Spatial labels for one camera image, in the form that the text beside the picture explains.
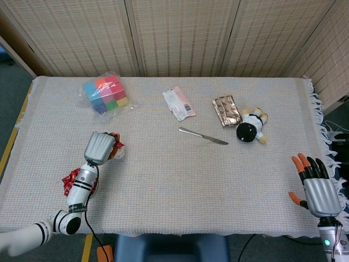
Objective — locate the left robot hand silver orange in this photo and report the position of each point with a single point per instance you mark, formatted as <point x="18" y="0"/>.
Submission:
<point x="98" y="147"/>

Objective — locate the right robot hand silver orange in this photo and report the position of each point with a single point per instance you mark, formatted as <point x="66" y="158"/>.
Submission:
<point x="321" y="196"/>

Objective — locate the red candies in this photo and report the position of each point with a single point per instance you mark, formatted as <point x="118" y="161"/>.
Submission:
<point x="120" y="143"/>

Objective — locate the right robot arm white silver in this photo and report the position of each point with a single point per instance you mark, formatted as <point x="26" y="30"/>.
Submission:
<point x="331" y="240"/>

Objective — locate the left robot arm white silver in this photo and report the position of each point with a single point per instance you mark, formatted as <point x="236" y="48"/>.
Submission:
<point x="80" y="185"/>

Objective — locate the white paper cup blue print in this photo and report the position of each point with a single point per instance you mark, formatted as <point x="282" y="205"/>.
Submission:
<point x="120" y="155"/>

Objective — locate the colourful foam blocks clear bag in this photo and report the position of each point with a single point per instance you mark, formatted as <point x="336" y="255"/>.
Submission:
<point x="106" y="92"/>

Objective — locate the pink white snack packet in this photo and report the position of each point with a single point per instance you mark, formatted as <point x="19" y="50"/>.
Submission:
<point x="178" y="103"/>

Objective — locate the white woven tablecloth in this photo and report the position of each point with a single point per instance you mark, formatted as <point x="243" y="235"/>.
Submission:
<point x="191" y="177"/>

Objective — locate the plush doll black head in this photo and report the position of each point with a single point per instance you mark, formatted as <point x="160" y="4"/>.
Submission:
<point x="246" y="132"/>

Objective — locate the orange block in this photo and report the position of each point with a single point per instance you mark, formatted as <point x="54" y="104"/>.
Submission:
<point x="108" y="249"/>

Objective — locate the silver table knife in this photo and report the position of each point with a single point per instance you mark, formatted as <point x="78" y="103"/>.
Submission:
<point x="201" y="135"/>

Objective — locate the gold red-print snack packet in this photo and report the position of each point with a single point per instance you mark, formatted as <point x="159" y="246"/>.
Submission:
<point x="226" y="110"/>

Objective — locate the black screen foot bracket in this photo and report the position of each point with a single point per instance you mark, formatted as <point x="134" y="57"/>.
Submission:
<point x="344" y="99"/>

